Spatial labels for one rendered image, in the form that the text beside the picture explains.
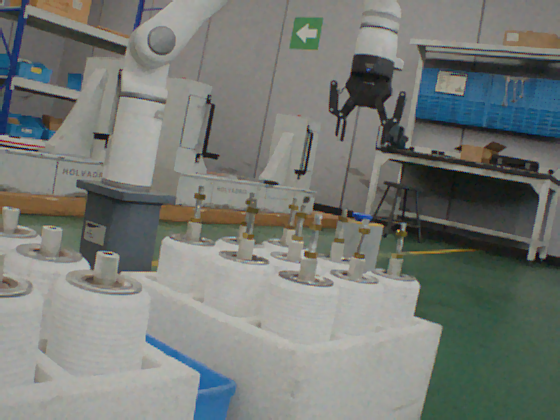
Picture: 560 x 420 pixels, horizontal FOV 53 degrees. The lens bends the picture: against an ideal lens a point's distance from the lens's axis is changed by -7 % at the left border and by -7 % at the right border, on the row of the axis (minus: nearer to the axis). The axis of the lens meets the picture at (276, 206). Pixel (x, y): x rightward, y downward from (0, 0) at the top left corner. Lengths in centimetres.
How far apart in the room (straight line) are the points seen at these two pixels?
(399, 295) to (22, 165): 206
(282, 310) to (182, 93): 278
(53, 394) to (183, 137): 300
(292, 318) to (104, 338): 30
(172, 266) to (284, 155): 356
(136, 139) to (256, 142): 604
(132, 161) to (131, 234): 14
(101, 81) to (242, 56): 453
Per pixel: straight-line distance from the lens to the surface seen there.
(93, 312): 55
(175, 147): 345
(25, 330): 51
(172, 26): 114
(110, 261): 57
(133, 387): 55
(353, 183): 641
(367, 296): 87
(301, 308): 77
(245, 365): 78
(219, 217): 359
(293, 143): 451
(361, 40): 106
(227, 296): 85
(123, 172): 113
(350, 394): 84
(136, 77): 118
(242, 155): 724
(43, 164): 280
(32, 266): 65
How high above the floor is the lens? 39
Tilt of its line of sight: 4 degrees down
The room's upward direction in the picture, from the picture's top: 11 degrees clockwise
